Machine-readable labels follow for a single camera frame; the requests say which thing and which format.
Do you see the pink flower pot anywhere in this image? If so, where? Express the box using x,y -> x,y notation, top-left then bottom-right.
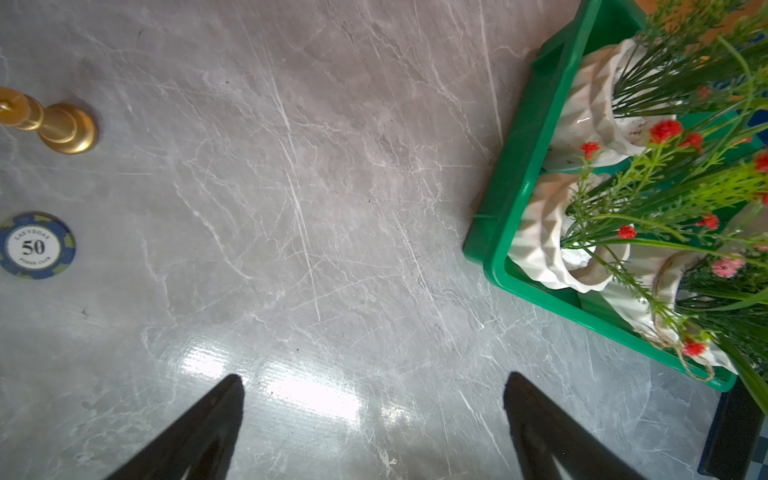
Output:
601,201 -> 767,409

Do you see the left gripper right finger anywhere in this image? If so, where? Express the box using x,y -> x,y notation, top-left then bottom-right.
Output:
503,372 -> 642,479

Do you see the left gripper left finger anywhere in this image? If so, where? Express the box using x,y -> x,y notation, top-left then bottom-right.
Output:
108,374 -> 245,479

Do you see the green plastic storage tray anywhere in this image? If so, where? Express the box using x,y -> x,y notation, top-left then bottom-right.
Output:
464,1 -> 767,392

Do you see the blue poker chip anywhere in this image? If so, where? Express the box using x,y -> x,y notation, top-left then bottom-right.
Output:
1,212 -> 76,280

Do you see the red flower pot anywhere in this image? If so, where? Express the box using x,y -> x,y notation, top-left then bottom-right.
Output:
509,120 -> 767,326
543,1 -> 767,172

